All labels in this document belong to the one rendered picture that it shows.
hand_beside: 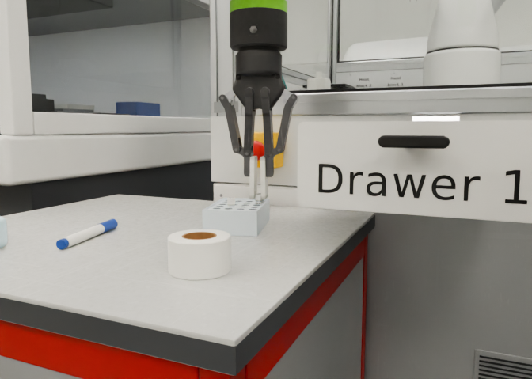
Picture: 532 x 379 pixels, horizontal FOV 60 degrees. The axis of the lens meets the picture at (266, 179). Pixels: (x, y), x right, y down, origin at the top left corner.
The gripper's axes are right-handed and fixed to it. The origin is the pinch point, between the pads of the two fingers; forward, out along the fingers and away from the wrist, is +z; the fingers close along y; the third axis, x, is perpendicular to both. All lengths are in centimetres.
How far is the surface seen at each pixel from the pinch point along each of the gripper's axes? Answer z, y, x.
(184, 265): 6.2, 2.8, 29.6
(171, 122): -10, 39, -64
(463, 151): -5.6, -26.8, 20.7
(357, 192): -0.3, -15.4, 17.8
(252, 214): 4.5, -0.6, 9.1
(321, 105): -12.6, -9.3, -19.0
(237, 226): 6.4, 1.6, 9.2
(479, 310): 25.0, -38.8, -11.0
